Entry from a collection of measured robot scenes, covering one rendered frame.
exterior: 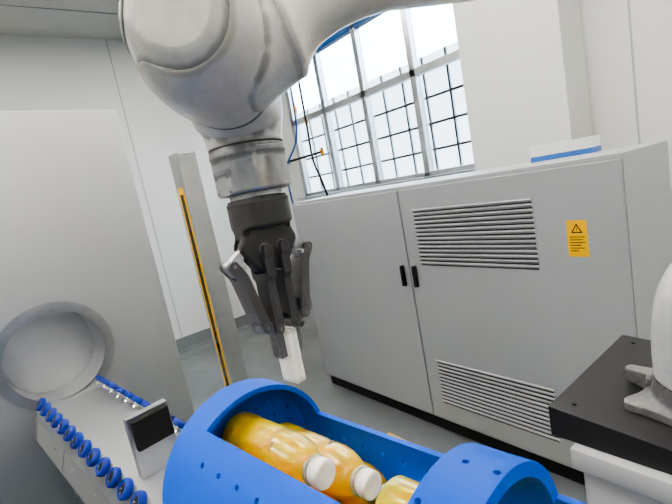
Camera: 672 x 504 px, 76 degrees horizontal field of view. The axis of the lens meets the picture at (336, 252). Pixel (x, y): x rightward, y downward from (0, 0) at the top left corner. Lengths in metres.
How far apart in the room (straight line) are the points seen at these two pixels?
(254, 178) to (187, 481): 0.43
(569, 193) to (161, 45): 1.71
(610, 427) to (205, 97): 0.79
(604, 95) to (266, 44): 2.92
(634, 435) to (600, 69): 2.57
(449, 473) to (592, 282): 1.54
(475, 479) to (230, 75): 0.41
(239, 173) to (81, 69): 4.85
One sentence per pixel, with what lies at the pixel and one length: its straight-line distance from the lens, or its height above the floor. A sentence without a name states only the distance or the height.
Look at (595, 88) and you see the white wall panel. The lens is 3.21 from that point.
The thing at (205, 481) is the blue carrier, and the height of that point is 1.18.
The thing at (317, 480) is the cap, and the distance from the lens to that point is 0.63.
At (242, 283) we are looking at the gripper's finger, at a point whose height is 1.44.
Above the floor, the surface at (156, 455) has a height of 0.97.
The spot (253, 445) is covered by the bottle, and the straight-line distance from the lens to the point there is 0.70.
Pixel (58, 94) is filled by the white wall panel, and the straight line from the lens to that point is 5.20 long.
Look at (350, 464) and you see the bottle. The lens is 0.68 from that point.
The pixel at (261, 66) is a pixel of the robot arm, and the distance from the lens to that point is 0.36.
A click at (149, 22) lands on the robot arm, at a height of 1.65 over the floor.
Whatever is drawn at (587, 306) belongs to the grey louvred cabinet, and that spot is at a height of 0.87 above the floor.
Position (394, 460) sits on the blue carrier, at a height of 1.09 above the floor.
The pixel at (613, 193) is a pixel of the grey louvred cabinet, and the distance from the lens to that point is 1.85.
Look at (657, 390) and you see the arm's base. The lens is 0.94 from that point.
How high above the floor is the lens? 1.53
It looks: 9 degrees down
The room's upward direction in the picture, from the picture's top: 11 degrees counter-clockwise
